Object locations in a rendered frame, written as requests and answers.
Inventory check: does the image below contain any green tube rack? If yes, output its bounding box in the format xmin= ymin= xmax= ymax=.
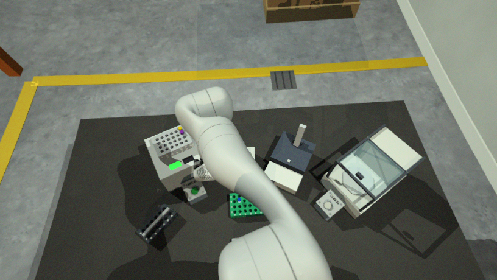
xmin=230 ymin=193 xmax=264 ymax=219

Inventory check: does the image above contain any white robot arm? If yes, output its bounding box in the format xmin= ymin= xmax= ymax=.
xmin=175 ymin=86 xmax=333 ymax=280

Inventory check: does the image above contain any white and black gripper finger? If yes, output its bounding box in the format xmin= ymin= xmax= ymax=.
xmin=194 ymin=159 xmax=201 ymax=170

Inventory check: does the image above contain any white benchtop mixer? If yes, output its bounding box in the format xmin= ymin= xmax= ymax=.
xmin=144 ymin=125 xmax=208 ymax=205

